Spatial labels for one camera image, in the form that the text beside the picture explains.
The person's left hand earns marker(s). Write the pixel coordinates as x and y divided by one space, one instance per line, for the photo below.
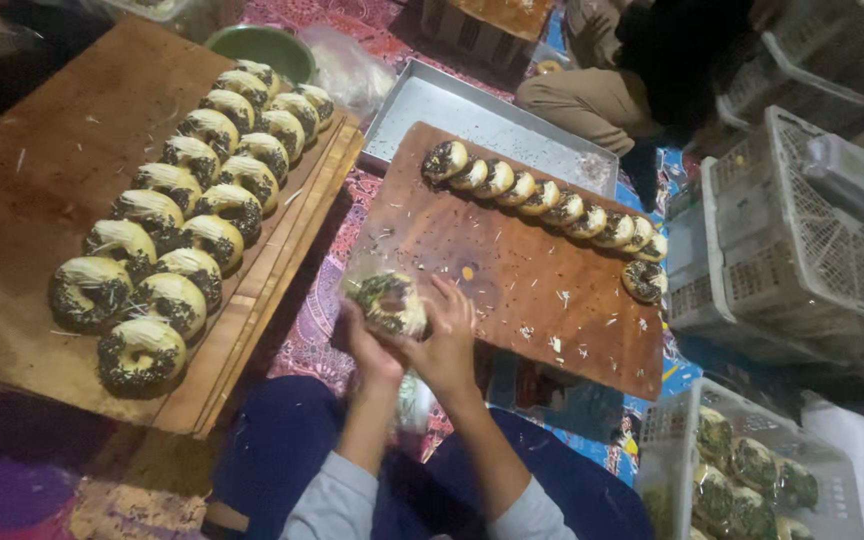
372 358

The person's right hand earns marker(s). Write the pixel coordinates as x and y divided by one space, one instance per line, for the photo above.
447 352

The person's right fingers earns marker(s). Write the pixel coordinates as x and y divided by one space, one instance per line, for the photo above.
456 307

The person's left fingers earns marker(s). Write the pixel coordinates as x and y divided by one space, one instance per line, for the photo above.
348 324

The sprinkled donut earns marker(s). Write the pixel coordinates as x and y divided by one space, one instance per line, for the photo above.
391 301

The clear plastic bag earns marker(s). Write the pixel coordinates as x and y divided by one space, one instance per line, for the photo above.
361 262

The patterned floor mat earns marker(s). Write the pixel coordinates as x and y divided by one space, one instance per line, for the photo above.
323 300

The dark brown wooden board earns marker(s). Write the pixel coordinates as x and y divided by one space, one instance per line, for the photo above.
522 300

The bundle of clear plastic bags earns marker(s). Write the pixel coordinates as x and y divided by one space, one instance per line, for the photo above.
413 401

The person's blue trousers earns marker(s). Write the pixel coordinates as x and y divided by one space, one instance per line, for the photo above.
289 442

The single line of topped donuts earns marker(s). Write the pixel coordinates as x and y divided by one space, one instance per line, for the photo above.
544 199

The metal baking tray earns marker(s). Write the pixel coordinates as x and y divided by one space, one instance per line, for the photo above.
477 120

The double row of topped donuts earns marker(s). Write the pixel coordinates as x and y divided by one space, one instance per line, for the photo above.
199 202

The crumpled clear plastic sheet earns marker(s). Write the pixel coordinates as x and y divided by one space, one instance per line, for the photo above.
349 71

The white basket with wrapped donuts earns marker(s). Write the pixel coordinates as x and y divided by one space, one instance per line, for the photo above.
672 465

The green plastic bowl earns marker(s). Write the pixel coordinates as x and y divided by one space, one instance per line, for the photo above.
271 49

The wooden crate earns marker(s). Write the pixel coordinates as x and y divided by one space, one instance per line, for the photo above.
488 22

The large wooden board stack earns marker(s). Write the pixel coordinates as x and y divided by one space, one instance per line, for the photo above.
49 202

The heap of wrapped donuts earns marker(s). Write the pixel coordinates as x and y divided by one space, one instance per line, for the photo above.
747 480

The large white plastic basket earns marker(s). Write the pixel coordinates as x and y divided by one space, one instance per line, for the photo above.
814 255

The clear plastic container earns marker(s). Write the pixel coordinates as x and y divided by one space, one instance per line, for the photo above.
151 9

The clear plastic pack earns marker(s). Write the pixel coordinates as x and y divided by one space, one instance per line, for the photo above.
856 176

